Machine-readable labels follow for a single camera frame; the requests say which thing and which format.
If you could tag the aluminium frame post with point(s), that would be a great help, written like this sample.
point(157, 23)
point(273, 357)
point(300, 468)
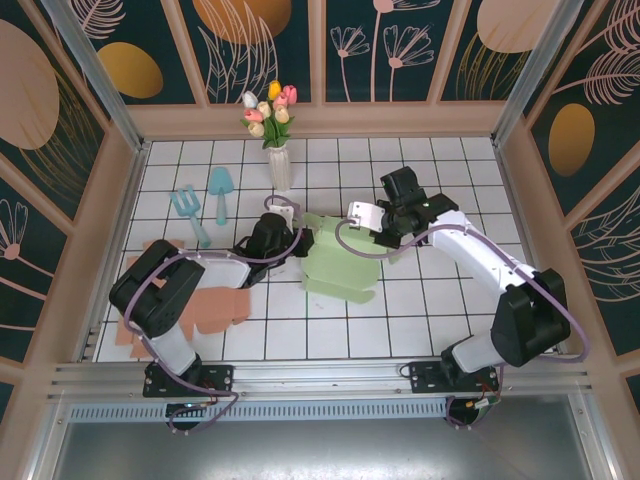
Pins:
point(520, 95)
point(107, 100)

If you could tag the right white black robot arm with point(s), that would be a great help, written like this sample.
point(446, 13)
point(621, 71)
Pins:
point(480, 245)

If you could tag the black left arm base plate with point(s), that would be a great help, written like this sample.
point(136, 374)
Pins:
point(220, 380)

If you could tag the teal toy garden trowel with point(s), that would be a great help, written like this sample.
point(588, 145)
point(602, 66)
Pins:
point(221, 182)

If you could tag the aluminium mounting rail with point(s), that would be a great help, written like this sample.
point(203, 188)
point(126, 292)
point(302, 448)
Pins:
point(280, 377)

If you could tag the green paper box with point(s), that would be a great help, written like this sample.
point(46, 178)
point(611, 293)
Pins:
point(340, 270)

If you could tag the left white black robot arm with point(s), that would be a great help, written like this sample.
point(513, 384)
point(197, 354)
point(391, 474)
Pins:
point(165, 345)

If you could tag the artificial tulip bouquet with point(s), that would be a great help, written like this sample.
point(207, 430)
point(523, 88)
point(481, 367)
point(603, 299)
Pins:
point(272, 112)

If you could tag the teal toy garden fork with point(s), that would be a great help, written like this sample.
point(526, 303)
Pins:
point(187, 205)

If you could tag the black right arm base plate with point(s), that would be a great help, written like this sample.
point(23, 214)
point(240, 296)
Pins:
point(422, 380)

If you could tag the pink paper box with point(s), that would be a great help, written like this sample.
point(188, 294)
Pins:
point(215, 310)

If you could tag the white ribbed vase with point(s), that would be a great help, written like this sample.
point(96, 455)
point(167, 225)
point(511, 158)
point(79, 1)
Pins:
point(280, 170)

